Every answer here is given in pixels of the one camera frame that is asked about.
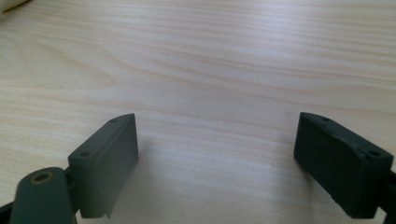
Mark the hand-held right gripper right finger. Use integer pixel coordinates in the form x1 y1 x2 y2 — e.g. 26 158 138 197
293 112 395 219

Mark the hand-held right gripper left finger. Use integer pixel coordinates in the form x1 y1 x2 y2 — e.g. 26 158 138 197
67 113 140 219

